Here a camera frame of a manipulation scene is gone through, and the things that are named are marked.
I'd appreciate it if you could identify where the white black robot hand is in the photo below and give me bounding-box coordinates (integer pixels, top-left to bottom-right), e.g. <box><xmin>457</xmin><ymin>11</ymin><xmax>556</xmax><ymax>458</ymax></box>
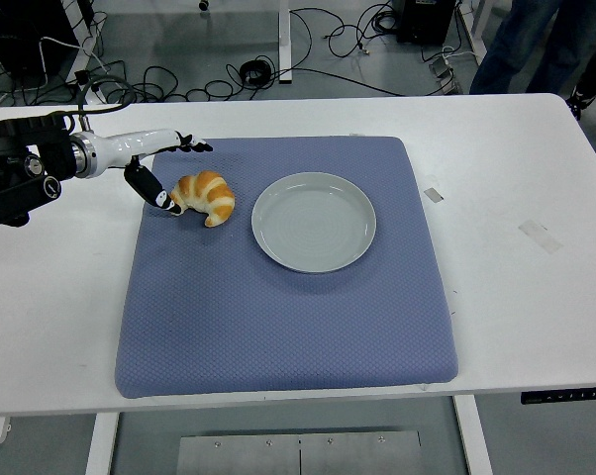
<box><xmin>92</xmin><ymin>128</ymin><xmax>214</xmax><ymax>216</ymax></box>

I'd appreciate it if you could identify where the grey round plate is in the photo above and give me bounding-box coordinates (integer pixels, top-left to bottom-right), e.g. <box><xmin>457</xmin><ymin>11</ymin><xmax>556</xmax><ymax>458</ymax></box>
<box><xmin>250</xmin><ymin>171</ymin><xmax>378</xmax><ymax>275</ymax></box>

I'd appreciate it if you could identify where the golden croissant bread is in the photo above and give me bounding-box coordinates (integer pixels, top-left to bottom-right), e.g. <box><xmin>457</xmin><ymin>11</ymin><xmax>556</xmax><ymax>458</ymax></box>
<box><xmin>168</xmin><ymin>170</ymin><xmax>237</xmax><ymax>229</ymax></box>

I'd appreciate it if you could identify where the large black computer case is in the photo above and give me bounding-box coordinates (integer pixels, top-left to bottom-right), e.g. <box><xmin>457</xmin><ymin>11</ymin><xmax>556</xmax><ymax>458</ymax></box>
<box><xmin>0</xmin><ymin>0</ymin><xmax>79</xmax><ymax>78</ymax></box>

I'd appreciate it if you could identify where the black table control panel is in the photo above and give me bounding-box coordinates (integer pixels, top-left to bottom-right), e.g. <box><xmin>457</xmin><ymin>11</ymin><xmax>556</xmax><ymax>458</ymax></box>
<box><xmin>519</xmin><ymin>385</ymin><xmax>596</xmax><ymax>405</ymax></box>

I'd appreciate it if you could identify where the large grey tape strip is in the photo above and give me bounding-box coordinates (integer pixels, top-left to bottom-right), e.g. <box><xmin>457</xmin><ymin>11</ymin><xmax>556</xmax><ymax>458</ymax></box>
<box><xmin>517</xmin><ymin>219</ymin><xmax>564</xmax><ymax>255</ymax></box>

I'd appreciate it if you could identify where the white table leg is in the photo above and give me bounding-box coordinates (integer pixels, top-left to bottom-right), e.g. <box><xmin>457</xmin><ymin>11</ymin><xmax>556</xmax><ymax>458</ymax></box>
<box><xmin>84</xmin><ymin>413</ymin><xmax>121</xmax><ymax>475</ymax></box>
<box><xmin>451</xmin><ymin>394</ymin><xmax>493</xmax><ymax>475</ymax></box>

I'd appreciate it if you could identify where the coiled black cable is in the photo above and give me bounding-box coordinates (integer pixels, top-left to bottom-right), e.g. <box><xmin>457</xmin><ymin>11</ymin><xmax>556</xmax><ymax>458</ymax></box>
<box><xmin>238</xmin><ymin>57</ymin><xmax>274</xmax><ymax>88</ymax></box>

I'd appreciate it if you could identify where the white background desk leg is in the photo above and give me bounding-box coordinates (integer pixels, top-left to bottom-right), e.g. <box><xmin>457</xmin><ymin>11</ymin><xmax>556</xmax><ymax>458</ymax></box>
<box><xmin>276</xmin><ymin>0</ymin><xmax>293</xmax><ymax>84</ymax></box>

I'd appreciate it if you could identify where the long black floor cable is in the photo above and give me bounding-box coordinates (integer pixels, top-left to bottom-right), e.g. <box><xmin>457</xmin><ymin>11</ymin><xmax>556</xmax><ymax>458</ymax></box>
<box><xmin>272</xmin><ymin>66</ymin><xmax>409</xmax><ymax>98</ymax></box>

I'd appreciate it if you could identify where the grey foot pedal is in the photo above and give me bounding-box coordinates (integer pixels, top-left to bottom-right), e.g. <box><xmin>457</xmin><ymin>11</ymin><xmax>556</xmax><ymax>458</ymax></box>
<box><xmin>429</xmin><ymin>57</ymin><xmax>462</xmax><ymax>95</ymax></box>

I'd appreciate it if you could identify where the white floor cable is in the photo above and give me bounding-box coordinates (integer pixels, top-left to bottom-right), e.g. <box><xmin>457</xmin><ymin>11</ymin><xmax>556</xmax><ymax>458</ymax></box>
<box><xmin>37</xmin><ymin>36</ymin><xmax>112</xmax><ymax>76</ymax></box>

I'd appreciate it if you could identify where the small black equipment box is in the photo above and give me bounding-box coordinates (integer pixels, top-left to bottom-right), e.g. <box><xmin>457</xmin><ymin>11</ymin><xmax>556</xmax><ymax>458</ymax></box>
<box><xmin>395</xmin><ymin>0</ymin><xmax>460</xmax><ymax>46</ymax></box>

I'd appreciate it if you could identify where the blue quilted mat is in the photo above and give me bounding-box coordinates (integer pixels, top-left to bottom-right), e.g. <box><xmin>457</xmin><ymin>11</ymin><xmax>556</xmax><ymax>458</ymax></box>
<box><xmin>113</xmin><ymin>136</ymin><xmax>459</xmax><ymax>400</ymax></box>

